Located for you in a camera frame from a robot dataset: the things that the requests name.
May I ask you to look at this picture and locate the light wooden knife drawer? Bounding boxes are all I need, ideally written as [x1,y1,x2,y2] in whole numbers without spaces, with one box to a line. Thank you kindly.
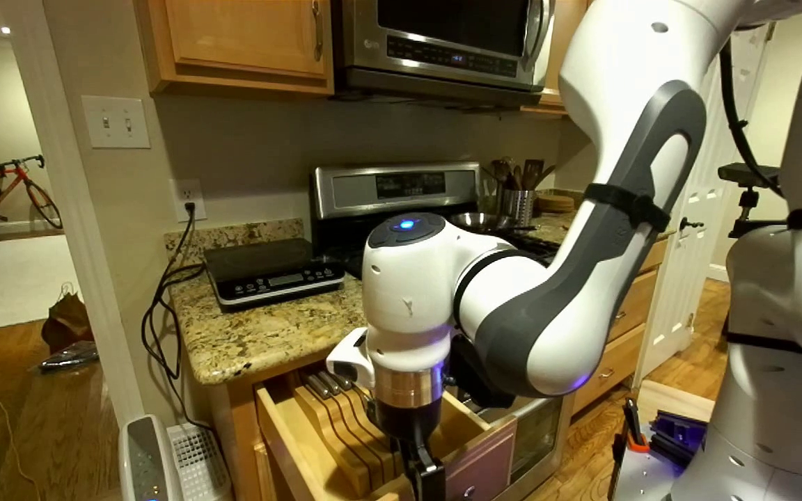
[253,366,571,501]

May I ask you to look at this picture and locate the wide wooden wall cabinet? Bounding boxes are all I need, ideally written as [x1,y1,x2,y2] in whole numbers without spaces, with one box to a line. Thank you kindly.
[133,0,337,97]

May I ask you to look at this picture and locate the black power cable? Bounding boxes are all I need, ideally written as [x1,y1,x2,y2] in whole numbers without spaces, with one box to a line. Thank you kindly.
[136,200,215,431]

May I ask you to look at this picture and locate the steel frying pan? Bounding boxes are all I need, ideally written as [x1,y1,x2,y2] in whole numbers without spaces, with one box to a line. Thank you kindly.
[447,209,517,237]

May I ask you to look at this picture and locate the wooden base cabinet with knife drawer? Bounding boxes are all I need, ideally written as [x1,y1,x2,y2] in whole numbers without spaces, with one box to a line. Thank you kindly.
[186,338,383,501]

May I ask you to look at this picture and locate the granite countertop with cooktop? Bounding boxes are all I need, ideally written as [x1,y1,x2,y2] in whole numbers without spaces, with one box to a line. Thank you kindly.
[162,221,374,388]

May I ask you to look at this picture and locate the white space heater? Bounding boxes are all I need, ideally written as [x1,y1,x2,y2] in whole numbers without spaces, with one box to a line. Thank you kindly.
[120,413,183,501]

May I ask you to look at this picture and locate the narrow wooden wall cabinet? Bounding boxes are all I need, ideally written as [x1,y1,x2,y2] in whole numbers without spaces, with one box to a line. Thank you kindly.
[537,0,601,118]

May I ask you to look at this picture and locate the stainless steel gas stove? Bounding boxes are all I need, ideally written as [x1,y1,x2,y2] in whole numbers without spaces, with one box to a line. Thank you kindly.
[308,163,571,495]

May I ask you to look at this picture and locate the shallow wooden cabinet drawer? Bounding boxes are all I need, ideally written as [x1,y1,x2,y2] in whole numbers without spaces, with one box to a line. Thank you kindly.
[637,237,670,280]

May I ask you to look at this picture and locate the brown bag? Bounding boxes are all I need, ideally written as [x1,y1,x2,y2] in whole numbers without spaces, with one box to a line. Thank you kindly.
[38,294,98,356]

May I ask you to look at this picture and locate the white wall outlet plate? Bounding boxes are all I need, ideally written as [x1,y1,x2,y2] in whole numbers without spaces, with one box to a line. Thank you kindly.
[81,93,154,153]

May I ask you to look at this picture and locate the granite countertop with cutting board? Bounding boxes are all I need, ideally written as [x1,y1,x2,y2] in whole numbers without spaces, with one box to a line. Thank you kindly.
[520,209,566,248]

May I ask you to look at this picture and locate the deep wooden cabinet drawer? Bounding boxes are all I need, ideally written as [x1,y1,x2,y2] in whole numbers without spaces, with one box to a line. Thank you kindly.
[606,271,659,346]
[569,321,642,417]

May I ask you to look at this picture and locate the dark shoes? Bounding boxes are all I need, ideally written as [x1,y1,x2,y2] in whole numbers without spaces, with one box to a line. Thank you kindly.
[38,346,102,376]

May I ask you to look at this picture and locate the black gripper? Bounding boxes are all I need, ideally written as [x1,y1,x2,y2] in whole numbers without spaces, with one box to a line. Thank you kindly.
[376,401,447,473]

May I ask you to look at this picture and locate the white rug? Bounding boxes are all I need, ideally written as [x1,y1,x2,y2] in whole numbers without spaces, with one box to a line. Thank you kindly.
[0,234,84,340]

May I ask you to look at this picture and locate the stainless steel microwave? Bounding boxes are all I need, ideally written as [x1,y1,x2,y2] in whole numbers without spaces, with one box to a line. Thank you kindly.
[331,0,559,103]

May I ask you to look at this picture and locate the metal utensil crock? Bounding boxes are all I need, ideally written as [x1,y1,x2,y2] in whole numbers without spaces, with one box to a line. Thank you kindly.
[484,157,563,227]

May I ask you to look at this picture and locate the white wall outlet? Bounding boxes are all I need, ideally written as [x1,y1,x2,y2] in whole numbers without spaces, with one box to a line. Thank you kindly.
[175,179,205,224]

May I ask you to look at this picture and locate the white panel door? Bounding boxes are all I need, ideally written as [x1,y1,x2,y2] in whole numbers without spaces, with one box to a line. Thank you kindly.
[635,17,794,385]

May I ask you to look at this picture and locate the brown wooden box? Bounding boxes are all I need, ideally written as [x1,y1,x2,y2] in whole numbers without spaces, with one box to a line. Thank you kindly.
[534,191,581,217]

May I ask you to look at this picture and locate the robot base platform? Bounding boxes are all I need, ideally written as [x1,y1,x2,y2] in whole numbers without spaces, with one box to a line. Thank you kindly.
[606,380,730,501]

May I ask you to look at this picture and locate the black electronic box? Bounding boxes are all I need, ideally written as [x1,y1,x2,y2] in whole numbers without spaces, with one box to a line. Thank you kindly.
[204,237,347,312]

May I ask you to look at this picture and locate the white ribbed panel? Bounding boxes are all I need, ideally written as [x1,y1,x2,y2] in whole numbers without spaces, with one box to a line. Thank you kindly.
[163,422,234,501]

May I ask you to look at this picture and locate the black camera on tripod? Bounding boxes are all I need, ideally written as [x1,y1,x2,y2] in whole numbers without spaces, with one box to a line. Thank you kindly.
[715,163,790,241]

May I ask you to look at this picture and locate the red bicycle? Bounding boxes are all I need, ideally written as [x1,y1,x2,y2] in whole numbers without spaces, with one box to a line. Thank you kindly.
[0,153,67,237]

